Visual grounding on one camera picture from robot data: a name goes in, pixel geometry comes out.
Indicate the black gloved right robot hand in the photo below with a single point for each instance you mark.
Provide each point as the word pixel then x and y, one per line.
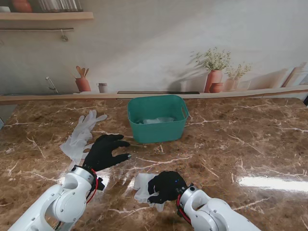
pixel 168 185

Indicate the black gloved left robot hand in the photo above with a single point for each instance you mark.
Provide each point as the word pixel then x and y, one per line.
pixel 103 154

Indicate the teal plastic basket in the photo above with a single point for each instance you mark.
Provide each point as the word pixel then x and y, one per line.
pixel 156 134

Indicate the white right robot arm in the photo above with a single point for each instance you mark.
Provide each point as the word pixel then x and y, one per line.
pixel 211 211

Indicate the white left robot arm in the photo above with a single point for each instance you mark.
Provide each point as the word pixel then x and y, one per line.
pixel 62 204

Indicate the wooden counter ledge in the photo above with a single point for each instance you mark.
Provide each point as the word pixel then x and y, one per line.
pixel 72 97

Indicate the terracotta utensil pot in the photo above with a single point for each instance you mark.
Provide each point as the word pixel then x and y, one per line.
pixel 83 84

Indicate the leaning wooden cutting boards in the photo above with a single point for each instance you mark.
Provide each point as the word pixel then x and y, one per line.
pixel 292 77

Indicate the red-brown pot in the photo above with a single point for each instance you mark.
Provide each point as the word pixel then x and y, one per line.
pixel 22 6

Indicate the white bowl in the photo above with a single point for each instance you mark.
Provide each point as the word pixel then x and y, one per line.
pixel 4 9

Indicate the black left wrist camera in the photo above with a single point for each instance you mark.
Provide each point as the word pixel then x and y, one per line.
pixel 101 184

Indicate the metal wall rail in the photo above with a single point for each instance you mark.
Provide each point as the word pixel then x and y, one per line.
pixel 36 29

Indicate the wooden wall shelf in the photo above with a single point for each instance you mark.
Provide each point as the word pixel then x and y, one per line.
pixel 48 16

